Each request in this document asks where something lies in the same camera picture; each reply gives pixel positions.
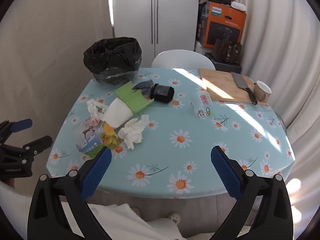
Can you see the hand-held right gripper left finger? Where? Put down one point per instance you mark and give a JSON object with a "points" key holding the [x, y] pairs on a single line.
{"points": [[96, 172]]}

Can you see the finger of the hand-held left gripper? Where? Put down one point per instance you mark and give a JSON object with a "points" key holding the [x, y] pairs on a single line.
{"points": [[40, 142], [22, 125]]}

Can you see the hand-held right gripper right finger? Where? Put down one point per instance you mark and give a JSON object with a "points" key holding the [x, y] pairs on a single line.
{"points": [[226, 172]]}

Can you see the yellow snack packet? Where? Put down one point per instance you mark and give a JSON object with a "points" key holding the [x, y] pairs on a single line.
{"points": [[108, 130]]}

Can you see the pink white packet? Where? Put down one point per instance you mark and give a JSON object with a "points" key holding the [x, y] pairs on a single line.
{"points": [[90, 125]]}

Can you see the white tissue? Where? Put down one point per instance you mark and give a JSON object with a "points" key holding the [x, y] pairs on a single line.
{"points": [[132, 132], [93, 108]]}

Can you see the white paper cup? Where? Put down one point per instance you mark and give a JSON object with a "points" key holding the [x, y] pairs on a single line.
{"points": [[117, 115]]}

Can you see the clear plastic cup red print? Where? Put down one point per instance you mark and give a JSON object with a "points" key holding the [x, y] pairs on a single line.
{"points": [[202, 105]]}

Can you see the dark grey plastic wrapper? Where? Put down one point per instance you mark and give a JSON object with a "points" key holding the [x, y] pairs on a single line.
{"points": [[142, 85]]}

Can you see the black bag roll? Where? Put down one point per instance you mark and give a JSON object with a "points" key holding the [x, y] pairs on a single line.
{"points": [[162, 93]]}

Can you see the bin with black bag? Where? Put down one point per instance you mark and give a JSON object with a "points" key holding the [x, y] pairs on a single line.
{"points": [[112, 55]]}

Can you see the person's white robe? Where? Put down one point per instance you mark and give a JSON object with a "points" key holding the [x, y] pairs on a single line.
{"points": [[120, 220]]}

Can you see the white slipper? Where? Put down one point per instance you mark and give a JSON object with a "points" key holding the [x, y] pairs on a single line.
{"points": [[173, 217]]}

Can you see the green small cup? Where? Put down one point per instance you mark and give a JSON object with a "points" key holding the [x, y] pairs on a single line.
{"points": [[135, 102]]}

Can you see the beige mug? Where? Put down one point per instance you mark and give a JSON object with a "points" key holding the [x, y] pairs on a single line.
{"points": [[260, 93]]}

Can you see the wooden cutting board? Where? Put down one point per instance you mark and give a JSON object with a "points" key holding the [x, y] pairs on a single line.
{"points": [[220, 85]]}

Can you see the grey suitcase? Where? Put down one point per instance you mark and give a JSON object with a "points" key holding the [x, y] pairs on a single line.
{"points": [[230, 68]]}

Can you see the white chair back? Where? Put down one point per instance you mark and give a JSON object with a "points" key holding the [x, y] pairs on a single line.
{"points": [[182, 60]]}

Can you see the brown handbag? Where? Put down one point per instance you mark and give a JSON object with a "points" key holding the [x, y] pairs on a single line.
{"points": [[222, 51]]}

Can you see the white curtain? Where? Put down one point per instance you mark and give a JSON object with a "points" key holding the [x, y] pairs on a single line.
{"points": [[275, 42]]}

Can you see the orange cardboard box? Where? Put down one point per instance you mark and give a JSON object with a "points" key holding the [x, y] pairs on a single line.
{"points": [[225, 27]]}

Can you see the white wardrobe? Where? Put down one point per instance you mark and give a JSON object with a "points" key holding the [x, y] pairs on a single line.
{"points": [[175, 17]]}

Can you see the white pouch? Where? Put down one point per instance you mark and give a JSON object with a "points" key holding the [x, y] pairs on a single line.
{"points": [[237, 5]]}

